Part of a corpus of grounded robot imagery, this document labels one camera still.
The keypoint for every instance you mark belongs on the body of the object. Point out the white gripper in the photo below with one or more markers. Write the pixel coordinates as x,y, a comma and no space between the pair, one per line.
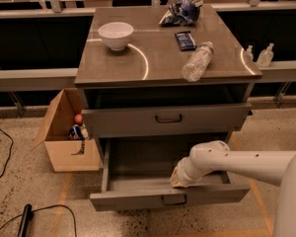
184,175

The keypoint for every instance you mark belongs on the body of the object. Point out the grey drawer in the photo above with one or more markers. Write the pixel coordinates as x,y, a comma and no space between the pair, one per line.
137,173
165,120

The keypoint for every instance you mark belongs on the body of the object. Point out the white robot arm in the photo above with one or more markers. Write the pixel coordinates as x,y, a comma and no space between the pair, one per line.
277,168

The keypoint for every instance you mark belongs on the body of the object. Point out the grey top drawer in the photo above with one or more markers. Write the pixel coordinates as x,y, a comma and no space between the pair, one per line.
165,120

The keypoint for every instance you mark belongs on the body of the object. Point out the grey drawer cabinet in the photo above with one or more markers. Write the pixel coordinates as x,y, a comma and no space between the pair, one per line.
148,72

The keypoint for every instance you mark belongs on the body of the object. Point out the blue soda can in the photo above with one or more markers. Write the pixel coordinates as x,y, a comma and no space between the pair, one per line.
75,133

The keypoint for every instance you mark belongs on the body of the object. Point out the clear plastic water bottle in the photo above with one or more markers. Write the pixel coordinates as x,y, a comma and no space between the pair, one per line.
195,67

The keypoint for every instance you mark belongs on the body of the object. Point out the cardboard box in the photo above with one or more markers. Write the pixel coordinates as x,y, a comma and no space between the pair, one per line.
66,155

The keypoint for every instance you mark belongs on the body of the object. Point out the orange fruit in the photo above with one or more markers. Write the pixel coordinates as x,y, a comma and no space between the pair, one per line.
78,119

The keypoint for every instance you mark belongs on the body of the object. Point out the dark blue snack bar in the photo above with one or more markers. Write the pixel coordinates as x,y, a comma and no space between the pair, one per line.
185,41

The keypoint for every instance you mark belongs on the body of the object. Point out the small clear sanitizer bottle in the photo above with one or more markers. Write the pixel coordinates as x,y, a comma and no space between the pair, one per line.
249,52

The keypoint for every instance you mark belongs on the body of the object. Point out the large clear sanitizer bottle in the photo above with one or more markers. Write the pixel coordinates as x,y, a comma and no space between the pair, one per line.
265,56

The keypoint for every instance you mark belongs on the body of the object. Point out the white ceramic bowl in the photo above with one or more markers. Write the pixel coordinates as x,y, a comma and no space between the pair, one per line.
116,35

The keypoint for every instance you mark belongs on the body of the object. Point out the crumpled blue chip bag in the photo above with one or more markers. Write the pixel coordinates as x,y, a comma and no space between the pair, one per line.
181,13

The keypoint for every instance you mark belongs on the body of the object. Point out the grey metal rail shelf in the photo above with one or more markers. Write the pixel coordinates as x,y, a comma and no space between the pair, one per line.
58,78

